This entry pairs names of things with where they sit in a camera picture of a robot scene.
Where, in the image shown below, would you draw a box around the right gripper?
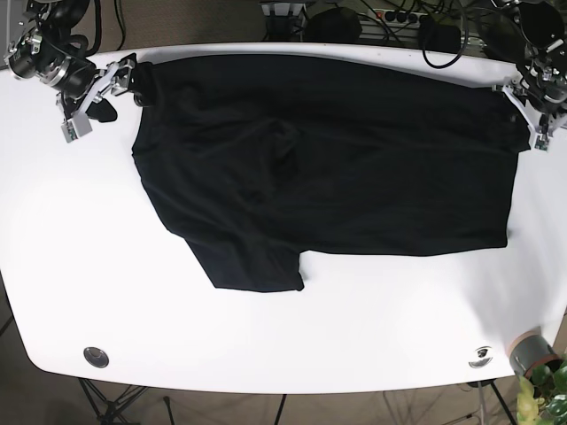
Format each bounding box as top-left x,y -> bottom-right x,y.
56,53 -> 157,143

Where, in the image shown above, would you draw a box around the green plant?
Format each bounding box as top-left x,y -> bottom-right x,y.
517,359 -> 566,425

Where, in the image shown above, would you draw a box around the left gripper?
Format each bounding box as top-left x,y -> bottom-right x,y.
494,62 -> 566,151

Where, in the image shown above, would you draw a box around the right metal table grommet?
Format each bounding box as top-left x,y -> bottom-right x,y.
468,346 -> 493,369

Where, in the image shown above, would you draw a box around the grey plant pot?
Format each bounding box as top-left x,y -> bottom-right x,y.
506,329 -> 562,379

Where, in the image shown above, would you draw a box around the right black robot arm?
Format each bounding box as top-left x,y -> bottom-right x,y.
4,1 -> 157,143

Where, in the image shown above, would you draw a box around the black T-shirt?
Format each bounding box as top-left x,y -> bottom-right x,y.
132,55 -> 530,292

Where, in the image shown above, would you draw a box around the metal table grommet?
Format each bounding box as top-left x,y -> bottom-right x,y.
83,347 -> 110,368
468,346 -> 493,369

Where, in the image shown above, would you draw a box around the left metal table grommet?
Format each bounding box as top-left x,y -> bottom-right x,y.
83,347 -> 110,368

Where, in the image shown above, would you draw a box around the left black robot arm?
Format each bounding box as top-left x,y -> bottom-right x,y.
418,1 -> 566,151

